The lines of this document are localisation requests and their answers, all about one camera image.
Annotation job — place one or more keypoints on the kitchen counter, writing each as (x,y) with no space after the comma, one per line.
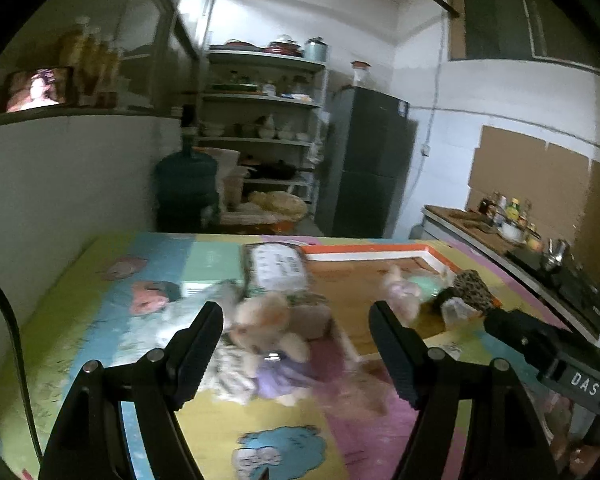
(455,220)

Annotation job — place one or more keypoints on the pale blue canister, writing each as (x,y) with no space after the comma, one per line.
(316,49)

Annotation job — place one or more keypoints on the pink packet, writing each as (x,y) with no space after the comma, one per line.
(150,297)

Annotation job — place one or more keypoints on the high wall window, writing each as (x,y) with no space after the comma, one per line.
(500,25)

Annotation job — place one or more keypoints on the pink soft cloth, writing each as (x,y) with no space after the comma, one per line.
(335,365)

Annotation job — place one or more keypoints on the mint green box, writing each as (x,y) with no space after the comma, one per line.
(212,265)

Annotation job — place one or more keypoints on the metal kettle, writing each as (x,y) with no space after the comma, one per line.
(555,255)

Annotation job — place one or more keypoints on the kitchen cleaver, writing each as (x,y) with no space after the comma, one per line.
(472,222)

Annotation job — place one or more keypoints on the pink plush toy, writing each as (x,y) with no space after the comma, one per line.
(402,290)

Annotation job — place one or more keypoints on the pale yellow bundle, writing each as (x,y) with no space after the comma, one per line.
(277,204)

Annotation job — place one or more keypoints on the white ceramic jug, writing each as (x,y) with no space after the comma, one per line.
(266,126)

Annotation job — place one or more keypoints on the white shelf rack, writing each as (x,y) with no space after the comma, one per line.
(322,125)

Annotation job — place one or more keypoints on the cardboard box with orange rim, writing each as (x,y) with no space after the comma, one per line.
(360,300)

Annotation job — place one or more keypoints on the beige teddy bear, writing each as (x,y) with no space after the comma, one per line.
(270,330)

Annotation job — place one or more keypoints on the red pot with lid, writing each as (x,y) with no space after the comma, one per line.
(285,46)

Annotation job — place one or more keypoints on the smartphone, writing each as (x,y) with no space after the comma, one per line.
(37,90)

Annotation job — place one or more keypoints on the white ceramic bowl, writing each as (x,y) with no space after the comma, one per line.
(286,135)

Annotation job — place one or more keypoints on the clear plastic bag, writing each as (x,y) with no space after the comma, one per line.
(457,315)

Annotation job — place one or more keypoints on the amber glass jar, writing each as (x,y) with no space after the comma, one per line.
(75,50)

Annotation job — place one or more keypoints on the white printed packet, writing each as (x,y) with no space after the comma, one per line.
(275,267)

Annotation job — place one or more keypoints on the cartoon printed mat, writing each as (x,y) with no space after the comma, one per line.
(105,375)

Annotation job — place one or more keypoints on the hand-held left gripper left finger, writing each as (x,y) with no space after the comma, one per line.
(195,355)

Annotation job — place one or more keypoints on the white sack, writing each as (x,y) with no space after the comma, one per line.
(230,175)

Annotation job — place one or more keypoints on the black water pump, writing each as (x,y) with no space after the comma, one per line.
(188,125)

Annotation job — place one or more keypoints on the black band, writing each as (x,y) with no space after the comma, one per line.
(446,299)

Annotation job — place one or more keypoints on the flat red pan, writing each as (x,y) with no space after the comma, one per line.
(242,45)

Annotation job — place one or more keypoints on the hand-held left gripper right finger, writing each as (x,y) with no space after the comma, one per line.
(397,360)

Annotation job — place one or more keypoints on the black wok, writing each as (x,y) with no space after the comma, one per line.
(275,170)

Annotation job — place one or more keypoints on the dark grey refrigerator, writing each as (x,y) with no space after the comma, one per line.
(365,160)

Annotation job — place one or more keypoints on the leopard print cloth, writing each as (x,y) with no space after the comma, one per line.
(472,285)

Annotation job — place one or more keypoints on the black gas stove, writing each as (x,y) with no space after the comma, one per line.
(575,290)

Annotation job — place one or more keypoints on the blue water jug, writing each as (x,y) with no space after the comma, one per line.
(186,190)

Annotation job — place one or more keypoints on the metal framed window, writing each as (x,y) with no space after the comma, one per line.
(180,20)

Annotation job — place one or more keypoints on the green yellow bottle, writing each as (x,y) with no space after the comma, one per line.
(515,210)

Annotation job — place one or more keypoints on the green plush ball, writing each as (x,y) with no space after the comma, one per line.
(427,287)

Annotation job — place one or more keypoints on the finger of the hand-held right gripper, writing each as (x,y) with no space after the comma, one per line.
(520,332)

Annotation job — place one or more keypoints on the dark sauce bottle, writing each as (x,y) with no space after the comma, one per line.
(487,208)

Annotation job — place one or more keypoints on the clear glass jar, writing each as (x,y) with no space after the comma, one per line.
(361,74)

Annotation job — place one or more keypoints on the cardboard wall sheet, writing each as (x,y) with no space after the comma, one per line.
(525,170)

